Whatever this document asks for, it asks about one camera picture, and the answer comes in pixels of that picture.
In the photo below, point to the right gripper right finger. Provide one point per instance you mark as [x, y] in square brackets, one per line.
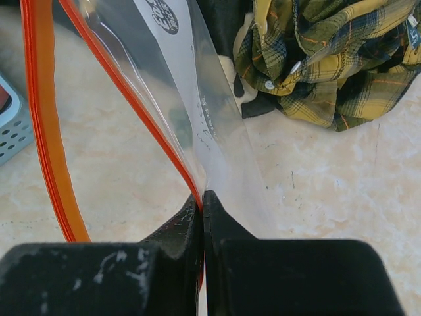
[246, 275]

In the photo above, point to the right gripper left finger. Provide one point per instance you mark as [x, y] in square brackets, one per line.
[160, 275]

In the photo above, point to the clear zip bag orange zipper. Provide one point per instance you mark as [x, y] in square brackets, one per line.
[160, 56]

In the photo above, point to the light blue plastic basket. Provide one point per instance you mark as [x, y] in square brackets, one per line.
[16, 123]

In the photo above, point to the yellow plaid shirt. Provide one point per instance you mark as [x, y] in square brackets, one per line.
[336, 64]

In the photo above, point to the black floral pillow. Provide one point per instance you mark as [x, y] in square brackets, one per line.
[227, 22]

